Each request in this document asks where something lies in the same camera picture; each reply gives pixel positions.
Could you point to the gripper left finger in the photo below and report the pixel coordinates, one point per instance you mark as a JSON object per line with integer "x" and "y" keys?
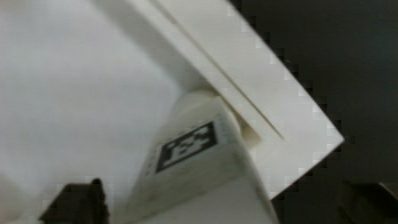
{"x": 78, "y": 206}

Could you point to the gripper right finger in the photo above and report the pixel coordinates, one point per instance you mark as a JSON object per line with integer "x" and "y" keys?
{"x": 368, "y": 203}

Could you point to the white table leg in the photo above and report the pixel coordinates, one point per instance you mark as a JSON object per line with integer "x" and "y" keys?
{"x": 197, "y": 186}

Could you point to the white square table top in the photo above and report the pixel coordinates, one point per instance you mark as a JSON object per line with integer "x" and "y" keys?
{"x": 103, "y": 58}

